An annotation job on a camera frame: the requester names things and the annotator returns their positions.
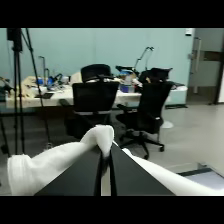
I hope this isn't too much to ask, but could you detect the cluttered white desk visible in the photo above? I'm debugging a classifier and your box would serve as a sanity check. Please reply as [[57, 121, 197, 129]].
[[4, 73, 189, 110]]

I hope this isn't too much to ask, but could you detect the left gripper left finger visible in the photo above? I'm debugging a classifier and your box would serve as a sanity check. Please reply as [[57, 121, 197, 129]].
[[34, 145, 103, 197]]

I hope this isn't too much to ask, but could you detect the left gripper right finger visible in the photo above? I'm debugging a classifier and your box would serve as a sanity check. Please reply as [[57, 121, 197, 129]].
[[109, 143, 175, 197]]

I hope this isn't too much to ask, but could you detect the black office chair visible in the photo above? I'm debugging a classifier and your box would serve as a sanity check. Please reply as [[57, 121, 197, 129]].
[[80, 63, 113, 83], [115, 67, 175, 161], [64, 80, 121, 140]]

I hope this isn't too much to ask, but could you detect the black tripod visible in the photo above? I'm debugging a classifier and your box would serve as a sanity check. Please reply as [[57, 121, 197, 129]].
[[0, 27, 55, 158]]

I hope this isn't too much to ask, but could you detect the white T-shirt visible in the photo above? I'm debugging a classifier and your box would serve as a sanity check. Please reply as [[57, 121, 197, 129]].
[[6, 124, 224, 197]]

